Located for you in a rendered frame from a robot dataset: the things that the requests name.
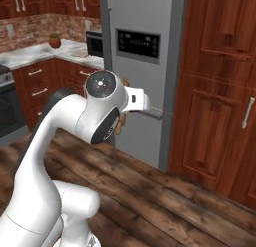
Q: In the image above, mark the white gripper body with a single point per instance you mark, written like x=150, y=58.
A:
x=146, y=102

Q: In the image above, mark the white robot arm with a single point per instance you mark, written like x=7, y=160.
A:
x=40, y=177

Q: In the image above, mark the tall red-brown cabinet door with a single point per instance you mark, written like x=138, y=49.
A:
x=208, y=134

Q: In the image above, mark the red-brown drawer cabinet run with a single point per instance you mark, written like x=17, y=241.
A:
x=36, y=84

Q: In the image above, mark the short red-brown cabinet door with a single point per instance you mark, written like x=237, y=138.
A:
x=226, y=24

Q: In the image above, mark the grey fridge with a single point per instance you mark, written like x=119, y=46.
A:
x=143, y=74

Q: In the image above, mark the black microwave oven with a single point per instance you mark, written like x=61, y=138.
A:
x=95, y=44

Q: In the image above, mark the brown and green jar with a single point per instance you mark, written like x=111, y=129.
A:
x=55, y=41

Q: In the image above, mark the black and steel stove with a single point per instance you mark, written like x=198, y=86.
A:
x=8, y=107

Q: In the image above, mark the white wall outlet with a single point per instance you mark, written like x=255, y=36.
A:
x=87, y=24
x=10, y=30

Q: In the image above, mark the red-brown wall cabinet run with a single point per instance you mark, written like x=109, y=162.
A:
x=50, y=2

